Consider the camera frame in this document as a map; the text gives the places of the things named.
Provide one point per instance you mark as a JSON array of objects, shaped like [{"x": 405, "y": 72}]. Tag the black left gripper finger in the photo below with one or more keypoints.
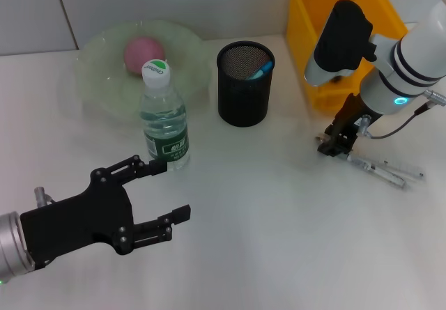
[
  {"x": 146, "y": 169},
  {"x": 163, "y": 228}
]

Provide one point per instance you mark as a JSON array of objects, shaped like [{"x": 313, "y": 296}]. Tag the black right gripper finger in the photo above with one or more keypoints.
[
  {"x": 336, "y": 148},
  {"x": 332, "y": 130}
]

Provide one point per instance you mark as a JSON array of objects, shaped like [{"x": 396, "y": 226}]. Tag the clear silver pen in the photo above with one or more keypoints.
[{"x": 380, "y": 175}]

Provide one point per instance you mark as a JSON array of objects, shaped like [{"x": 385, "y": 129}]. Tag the yellow plastic bin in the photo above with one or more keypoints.
[{"x": 303, "y": 28}]

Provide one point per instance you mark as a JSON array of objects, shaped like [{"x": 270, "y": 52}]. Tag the blue scissors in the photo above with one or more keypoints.
[{"x": 261, "y": 70}]

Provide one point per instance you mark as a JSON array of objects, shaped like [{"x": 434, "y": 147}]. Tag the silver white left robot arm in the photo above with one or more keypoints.
[{"x": 12, "y": 244}]

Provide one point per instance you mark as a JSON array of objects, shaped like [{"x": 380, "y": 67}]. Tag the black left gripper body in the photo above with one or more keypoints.
[{"x": 76, "y": 219}]

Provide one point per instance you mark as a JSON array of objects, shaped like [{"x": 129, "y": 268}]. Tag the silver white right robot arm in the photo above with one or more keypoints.
[{"x": 404, "y": 62}]

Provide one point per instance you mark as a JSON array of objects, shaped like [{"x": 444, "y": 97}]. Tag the pink peach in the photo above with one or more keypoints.
[{"x": 139, "y": 54}]

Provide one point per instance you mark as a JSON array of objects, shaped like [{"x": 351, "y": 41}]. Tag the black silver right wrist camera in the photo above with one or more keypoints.
[{"x": 343, "y": 42}]

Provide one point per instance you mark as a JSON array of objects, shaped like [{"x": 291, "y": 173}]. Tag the green glass fruit plate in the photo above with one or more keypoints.
[{"x": 104, "y": 62}]

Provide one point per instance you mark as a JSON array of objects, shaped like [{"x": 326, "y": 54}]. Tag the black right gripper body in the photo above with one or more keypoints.
[{"x": 353, "y": 118}]

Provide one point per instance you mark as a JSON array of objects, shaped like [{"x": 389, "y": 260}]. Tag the transparent plastic ruler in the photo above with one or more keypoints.
[{"x": 411, "y": 170}]

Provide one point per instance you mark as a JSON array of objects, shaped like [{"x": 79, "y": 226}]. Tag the black mesh pen holder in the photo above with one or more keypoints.
[{"x": 245, "y": 94}]

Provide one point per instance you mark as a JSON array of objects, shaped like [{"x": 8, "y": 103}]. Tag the clear green-label water bottle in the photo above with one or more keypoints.
[{"x": 165, "y": 132}]

